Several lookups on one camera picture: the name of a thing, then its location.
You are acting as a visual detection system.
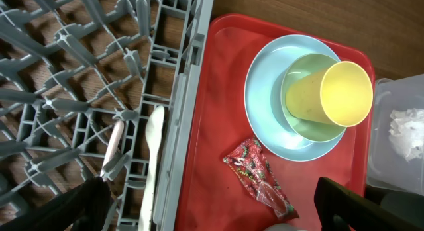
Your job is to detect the white tissue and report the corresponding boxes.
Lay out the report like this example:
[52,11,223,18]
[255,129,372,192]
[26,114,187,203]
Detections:
[388,109,423,162]

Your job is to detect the light blue plate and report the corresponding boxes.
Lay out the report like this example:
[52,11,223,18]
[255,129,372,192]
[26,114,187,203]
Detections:
[244,34,344,162]

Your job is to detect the white plastic spoon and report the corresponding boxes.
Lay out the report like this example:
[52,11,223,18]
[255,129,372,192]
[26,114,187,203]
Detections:
[138,105,165,231]

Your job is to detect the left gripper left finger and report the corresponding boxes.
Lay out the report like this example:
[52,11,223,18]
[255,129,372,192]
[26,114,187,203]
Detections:
[1,177,111,231]

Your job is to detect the green small bowl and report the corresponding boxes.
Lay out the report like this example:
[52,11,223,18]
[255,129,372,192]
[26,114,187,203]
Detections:
[280,53,346,142]

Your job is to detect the white plastic fork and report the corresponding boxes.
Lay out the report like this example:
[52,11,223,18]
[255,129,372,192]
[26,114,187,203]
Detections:
[100,120,125,181]

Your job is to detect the red plastic tray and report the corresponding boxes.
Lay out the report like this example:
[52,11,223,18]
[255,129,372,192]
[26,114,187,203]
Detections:
[174,14,371,230]

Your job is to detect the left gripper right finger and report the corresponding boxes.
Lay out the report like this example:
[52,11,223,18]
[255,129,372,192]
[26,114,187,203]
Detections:
[314,177,423,231]

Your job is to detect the red snack wrapper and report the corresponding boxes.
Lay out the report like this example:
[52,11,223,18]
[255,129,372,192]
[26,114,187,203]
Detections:
[223,136,299,222]

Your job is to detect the grey dishwasher rack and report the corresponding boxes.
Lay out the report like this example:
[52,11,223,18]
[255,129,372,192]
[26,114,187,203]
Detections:
[1,0,214,230]

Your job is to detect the yellow plastic cup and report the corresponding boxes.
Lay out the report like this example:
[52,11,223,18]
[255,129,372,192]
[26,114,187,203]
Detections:
[285,61,373,127]

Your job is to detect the clear plastic bin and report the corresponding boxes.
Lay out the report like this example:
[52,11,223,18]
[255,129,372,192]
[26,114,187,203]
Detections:
[367,75,423,195]

